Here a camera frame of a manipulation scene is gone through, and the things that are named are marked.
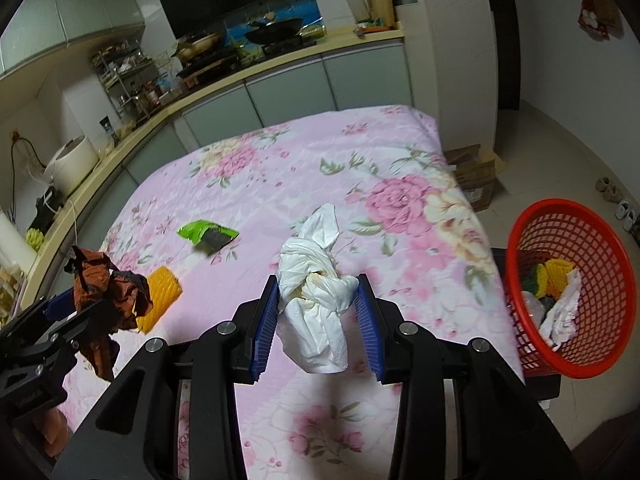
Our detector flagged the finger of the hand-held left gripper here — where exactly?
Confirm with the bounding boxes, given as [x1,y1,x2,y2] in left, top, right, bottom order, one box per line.
[30,300,126,361]
[0,287,76,346]

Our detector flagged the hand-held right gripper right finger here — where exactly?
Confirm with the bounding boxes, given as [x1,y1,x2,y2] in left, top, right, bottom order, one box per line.
[356,274,581,480]

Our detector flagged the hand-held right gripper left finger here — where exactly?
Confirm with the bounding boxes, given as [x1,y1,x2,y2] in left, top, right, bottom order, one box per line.
[52,275,279,480]

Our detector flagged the white plastic bag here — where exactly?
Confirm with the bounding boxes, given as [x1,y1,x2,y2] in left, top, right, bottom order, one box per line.
[276,203,360,375]

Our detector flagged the clear plastic bag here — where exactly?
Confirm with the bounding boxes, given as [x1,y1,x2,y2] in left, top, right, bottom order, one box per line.
[520,290,551,331]

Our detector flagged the red plastic basket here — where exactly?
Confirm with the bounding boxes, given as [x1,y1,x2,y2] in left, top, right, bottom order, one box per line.
[504,199,632,378]

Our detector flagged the person's left hand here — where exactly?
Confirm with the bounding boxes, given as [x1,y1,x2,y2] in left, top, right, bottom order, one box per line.
[42,407,68,456]

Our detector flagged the white paper roll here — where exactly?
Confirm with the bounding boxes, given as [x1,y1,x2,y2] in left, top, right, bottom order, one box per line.
[0,210,31,271]

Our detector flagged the black countertop appliance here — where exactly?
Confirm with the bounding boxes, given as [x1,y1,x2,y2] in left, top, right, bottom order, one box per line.
[34,186,66,233]

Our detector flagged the green snack wrapper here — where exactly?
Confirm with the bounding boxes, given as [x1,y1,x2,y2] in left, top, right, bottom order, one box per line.
[177,219,240,253]

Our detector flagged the white rice cooker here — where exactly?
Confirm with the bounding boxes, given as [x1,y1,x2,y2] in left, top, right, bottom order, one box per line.
[42,135,100,196]

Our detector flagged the pink floral bedsheet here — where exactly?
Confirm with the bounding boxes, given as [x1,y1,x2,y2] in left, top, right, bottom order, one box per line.
[60,105,526,480]

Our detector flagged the flattened cardboard box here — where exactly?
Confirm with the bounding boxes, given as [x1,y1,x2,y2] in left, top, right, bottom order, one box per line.
[445,144,506,212]

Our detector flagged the metal spice rack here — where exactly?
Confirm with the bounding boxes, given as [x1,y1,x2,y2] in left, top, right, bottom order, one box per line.
[91,42,161,123]

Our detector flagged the grey base cabinets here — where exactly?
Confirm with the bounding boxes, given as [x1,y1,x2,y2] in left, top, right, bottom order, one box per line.
[75,42,416,261]

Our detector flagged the beige kitchen countertop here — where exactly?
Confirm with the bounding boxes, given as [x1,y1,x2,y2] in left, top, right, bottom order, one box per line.
[17,27,405,306]

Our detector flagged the gas stove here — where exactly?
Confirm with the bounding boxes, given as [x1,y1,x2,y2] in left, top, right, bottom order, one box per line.
[177,40,321,78]

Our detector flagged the beige shoe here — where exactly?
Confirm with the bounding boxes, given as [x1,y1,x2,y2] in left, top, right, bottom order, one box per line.
[595,176,623,203]

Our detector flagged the golden cooking pot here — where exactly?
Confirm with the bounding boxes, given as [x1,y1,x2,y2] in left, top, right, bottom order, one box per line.
[171,31,226,59]

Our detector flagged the black wok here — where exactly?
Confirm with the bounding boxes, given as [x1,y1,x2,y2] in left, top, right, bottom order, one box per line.
[244,17,305,45]

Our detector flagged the grey upper cabinets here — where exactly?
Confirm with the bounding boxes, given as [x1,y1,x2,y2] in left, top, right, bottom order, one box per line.
[0,0,146,78]

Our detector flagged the white plastic bottle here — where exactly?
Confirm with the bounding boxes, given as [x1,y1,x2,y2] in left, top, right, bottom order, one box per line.
[345,0,370,25]

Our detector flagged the white power cable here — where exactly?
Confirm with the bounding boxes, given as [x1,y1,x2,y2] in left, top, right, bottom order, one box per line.
[67,197,81,246]

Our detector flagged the red wall ornament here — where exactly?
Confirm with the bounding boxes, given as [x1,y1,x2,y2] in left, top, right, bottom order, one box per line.
[577,0,623,41]

